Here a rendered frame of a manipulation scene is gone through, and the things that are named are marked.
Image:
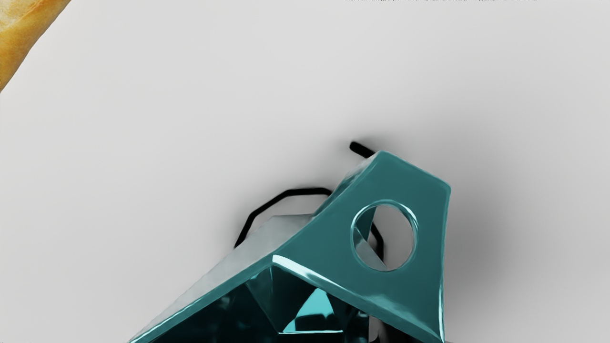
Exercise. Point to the teal faceted mug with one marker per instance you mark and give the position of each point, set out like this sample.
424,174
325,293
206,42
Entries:
324,247

